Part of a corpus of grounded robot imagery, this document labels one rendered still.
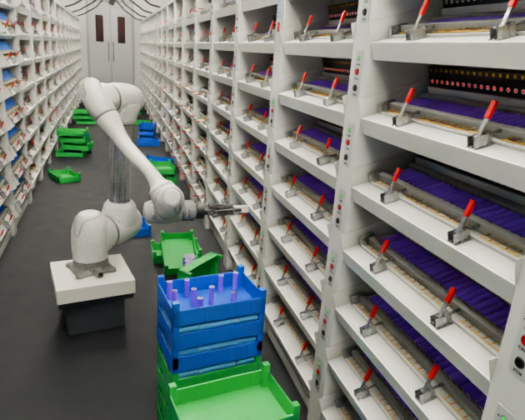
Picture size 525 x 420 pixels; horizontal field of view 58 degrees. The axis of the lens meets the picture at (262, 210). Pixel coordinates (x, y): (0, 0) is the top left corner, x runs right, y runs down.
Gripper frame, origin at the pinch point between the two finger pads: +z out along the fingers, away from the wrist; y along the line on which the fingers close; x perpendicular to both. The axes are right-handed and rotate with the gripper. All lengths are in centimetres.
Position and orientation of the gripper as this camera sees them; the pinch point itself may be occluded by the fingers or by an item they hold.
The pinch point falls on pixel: (241, 208)
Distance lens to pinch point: 208.3
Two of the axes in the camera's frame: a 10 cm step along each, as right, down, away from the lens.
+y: 2.9, 3.2, -9.0
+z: 9.6, -0.2, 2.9
